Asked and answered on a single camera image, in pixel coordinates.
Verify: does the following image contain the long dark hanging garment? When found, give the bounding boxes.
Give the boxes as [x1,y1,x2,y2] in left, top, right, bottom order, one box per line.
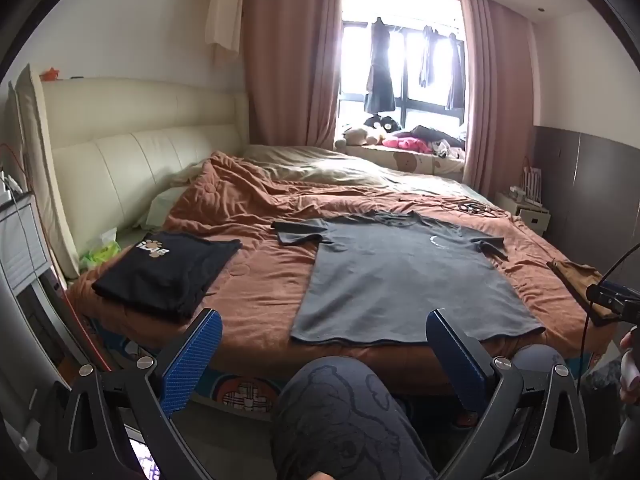
[364,16,397,113]

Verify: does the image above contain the small dark hanging garment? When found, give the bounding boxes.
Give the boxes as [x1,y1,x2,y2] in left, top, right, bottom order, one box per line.
[419,25,441,88]

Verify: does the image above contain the black printed t-shirt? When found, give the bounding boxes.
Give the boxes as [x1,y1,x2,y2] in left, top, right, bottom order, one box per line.
[91,231,243,323]

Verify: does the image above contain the orange-brown blanket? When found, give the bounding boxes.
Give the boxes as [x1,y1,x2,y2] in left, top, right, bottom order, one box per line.
[67,150,618,401]

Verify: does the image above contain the black plush toy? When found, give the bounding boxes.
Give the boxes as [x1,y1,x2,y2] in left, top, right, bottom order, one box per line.
[364,114,401,133]

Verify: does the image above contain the brown garment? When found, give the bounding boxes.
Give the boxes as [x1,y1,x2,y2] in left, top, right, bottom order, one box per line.
[546,258,618,328]

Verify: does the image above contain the cream hanging cloth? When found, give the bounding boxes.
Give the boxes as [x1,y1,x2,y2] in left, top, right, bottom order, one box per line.
[207,0,246,66]

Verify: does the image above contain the beige duvet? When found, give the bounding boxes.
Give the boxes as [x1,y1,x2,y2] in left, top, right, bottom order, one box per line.
[170,144,496,211]

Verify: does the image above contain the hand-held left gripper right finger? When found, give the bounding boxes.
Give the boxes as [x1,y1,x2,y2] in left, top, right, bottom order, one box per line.
[425,308,588,480]

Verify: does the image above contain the cream leather headboard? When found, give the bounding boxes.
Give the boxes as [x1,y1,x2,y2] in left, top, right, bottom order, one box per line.
[40,77,251,281]

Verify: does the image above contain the cream upright cushion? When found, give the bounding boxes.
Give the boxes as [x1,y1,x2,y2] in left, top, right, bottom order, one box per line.
[6,63,81,281]

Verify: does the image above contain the grey t-shirt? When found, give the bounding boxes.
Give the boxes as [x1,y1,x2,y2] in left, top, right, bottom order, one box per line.
[271,210,546,348]

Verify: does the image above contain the person's grey patterned pants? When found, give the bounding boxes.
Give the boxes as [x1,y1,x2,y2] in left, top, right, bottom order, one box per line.
[270,345,621,480]

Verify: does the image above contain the striped paper bag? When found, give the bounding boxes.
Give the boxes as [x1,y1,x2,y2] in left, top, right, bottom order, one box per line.
[521,156,545,206]

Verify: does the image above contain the beige plush toy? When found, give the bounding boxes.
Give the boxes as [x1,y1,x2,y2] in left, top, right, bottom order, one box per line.
[334,125,386,148]

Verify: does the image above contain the white nightstand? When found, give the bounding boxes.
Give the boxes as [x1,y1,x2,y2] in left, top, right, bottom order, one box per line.
[495,190,552,233]

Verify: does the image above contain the pink curtain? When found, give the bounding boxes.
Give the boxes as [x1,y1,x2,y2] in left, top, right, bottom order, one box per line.
[460,0,535,206]
[243,0,343,150]

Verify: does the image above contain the thick black gripper cable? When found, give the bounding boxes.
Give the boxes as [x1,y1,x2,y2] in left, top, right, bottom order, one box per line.
[575,242,640,396]

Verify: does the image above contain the lit phone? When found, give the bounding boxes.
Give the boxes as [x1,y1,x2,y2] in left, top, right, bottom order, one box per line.
[127,437,163,480]

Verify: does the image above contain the person's right hand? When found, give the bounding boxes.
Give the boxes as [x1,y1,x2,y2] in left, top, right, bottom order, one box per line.
[619,327,640,403]

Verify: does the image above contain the white pillow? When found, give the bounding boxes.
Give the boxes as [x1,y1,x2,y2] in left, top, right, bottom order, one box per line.
[135,186,191,228]

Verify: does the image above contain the green tissue pack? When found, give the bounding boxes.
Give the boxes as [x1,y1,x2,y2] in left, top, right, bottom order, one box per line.
[80,227,122,271]

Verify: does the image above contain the white power adapter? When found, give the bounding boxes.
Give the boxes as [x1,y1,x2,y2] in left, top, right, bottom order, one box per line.
[0,170,26,201]

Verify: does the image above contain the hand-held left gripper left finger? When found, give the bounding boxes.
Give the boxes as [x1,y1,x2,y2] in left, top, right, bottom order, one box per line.
[56,307,223,480]

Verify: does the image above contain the window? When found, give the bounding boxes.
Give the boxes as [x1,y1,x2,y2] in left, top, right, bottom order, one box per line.
[339,0,468,133]

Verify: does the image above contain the black cables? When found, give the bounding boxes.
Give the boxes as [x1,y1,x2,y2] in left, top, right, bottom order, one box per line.
[425,197,511,218]

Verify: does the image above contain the pink clothing pile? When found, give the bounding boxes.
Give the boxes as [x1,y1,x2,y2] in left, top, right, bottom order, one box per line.
[382,135,433,153]

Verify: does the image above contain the white side cabinet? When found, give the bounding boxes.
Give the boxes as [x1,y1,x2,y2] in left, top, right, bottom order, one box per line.
[0,195,68,396]

